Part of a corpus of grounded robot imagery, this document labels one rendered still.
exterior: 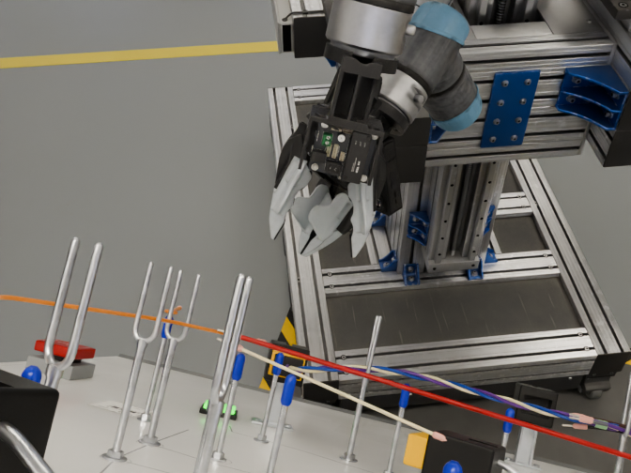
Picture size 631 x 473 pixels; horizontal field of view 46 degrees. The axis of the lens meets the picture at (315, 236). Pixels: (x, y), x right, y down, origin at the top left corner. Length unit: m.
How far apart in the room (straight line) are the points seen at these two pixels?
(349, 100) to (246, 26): 2.88
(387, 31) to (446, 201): 1.14
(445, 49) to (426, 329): 1.16
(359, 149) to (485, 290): 1.47
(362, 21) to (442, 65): 0.30
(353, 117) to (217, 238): 1.84
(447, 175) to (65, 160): 1.63
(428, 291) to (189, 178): 1.07
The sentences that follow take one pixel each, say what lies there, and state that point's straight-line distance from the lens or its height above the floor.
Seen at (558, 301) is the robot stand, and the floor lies 0.21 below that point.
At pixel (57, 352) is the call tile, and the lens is 0.88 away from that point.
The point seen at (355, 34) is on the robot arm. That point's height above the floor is 1.46.
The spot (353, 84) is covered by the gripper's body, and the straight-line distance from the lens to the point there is 0.71.
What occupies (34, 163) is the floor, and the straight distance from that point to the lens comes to 2.97.
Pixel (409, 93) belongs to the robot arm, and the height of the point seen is 1.27.
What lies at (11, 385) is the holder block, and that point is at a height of 1.61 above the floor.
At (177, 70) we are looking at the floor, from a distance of 3.32.
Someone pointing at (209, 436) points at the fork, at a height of 1.52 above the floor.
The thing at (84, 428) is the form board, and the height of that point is 1.27.
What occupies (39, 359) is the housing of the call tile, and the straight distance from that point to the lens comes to 0.89.
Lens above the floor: 1.81
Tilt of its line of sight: 46 degrees down
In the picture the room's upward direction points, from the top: straight up
